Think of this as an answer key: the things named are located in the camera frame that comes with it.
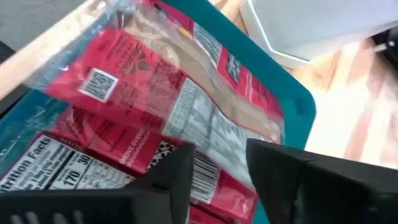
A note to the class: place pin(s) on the blue plastic basket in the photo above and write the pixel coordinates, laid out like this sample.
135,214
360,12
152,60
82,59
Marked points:
264,62

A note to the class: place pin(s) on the red popcorn bag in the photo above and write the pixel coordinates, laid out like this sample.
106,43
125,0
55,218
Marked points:
46,165
242,71
124,140
124,71

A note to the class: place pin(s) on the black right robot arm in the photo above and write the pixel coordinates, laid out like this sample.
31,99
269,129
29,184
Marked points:
387,46

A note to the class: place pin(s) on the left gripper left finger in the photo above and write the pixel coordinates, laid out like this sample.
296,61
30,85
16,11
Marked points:
93,208

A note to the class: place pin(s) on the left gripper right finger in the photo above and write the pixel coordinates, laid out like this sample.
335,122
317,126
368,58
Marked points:
326,193

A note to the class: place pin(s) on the white hexagonal plant pot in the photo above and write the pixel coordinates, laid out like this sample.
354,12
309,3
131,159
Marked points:
311,25

